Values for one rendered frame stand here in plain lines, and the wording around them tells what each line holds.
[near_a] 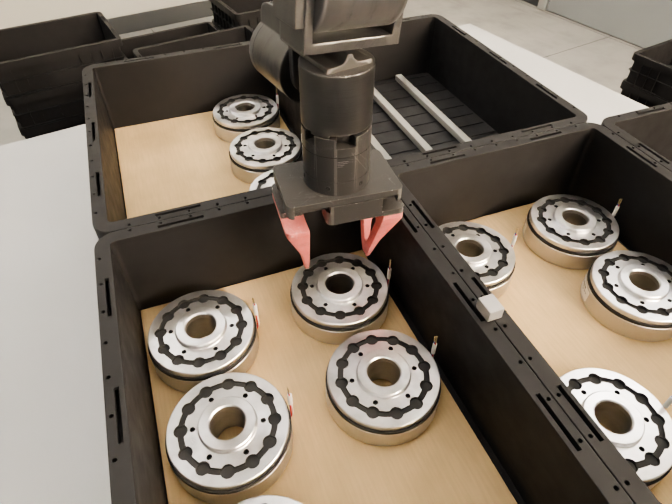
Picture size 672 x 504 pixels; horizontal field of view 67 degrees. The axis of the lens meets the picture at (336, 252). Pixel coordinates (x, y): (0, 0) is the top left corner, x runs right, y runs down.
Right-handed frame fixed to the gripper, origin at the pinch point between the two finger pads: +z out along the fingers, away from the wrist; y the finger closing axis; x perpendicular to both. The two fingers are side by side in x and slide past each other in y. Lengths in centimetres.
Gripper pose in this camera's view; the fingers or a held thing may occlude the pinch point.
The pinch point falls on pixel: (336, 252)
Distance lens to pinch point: 50.7
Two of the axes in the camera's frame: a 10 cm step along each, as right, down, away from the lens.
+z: 0.0, 7.2, 6.9
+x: 2.8, 6.6, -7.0
